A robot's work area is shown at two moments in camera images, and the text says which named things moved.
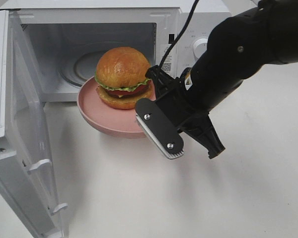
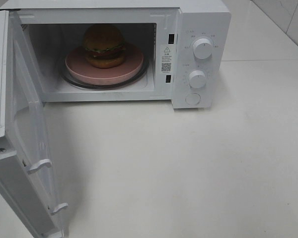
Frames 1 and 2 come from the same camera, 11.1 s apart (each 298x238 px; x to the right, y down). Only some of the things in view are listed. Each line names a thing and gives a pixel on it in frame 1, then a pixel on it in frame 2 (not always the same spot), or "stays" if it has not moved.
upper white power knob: x=199 y=47 stays
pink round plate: x=122 y=122 to x=78 y=69
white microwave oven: x=64 y=43 stays
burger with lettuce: x=120 y=73 to x=104 y=46
